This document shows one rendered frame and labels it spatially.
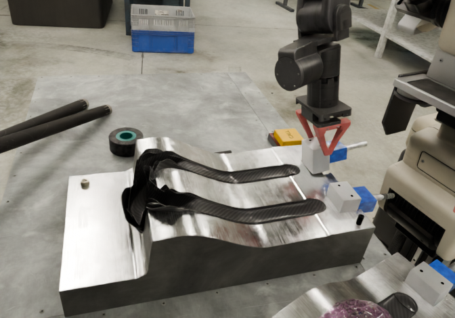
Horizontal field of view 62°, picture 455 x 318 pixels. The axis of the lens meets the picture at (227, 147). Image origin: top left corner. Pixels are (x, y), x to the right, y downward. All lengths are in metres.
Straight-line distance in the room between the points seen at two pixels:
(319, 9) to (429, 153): 0.50
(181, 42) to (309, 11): 3.26
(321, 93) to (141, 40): 3.27
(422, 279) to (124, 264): 0.44
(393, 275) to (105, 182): 0.53
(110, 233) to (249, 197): 0.25
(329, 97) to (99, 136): 0.58
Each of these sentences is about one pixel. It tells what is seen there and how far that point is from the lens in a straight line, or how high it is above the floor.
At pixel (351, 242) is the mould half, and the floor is 0.86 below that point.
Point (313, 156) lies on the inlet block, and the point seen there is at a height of 0.93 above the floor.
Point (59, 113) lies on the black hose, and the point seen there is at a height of 0.84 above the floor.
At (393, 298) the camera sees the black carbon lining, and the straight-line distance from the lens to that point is 0.67.
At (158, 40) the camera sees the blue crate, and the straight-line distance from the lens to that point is 3.88.
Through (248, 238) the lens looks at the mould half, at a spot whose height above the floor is 0.89.
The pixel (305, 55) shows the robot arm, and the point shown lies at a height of 1.13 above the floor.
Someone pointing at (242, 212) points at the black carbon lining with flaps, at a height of 0.88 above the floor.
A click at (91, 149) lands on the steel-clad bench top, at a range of 0.96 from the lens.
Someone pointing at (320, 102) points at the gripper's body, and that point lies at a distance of 0.71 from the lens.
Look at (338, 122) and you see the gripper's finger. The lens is 0.71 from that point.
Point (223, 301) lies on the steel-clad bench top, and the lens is 0.65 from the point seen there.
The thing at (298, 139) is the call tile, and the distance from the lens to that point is 0.98.
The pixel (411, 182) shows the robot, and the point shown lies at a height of 0.80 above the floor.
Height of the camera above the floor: 1.33
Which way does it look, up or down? 33 degrees down
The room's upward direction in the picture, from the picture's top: 6 degrees clockwise
